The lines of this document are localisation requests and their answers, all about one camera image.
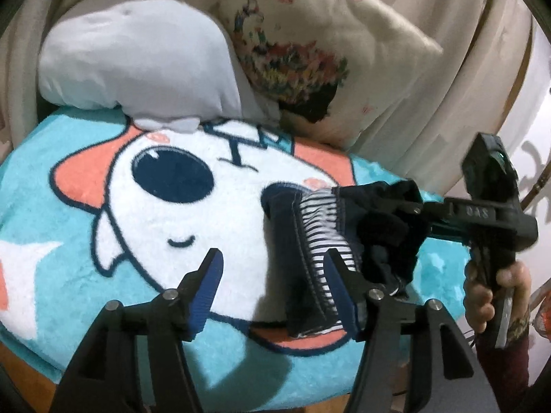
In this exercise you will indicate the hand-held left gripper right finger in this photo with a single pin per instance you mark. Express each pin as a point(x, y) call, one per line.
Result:
point(344, 297)

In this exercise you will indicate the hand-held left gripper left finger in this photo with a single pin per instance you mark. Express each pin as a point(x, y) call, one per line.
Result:
point(208, 293)

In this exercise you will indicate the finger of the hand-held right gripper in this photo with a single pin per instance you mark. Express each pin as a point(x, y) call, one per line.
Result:
point(394, 204)

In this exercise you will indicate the dark striped pants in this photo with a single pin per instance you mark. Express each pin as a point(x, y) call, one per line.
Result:
point(344, 241)

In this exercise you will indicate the person's right forearm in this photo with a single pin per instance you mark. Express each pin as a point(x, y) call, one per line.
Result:
point(503, 365)

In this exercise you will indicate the person's right hand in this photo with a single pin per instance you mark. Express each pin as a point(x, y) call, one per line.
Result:
point(482, 297)

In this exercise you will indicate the cartoon printed blanket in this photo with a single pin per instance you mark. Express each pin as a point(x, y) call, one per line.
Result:
point(172, 223)

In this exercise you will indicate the floral printed pillow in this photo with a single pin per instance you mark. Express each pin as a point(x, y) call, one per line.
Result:
point(318, 51)

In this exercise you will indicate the grey plush pillow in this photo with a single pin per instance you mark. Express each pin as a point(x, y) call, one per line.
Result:
point(133, 69)

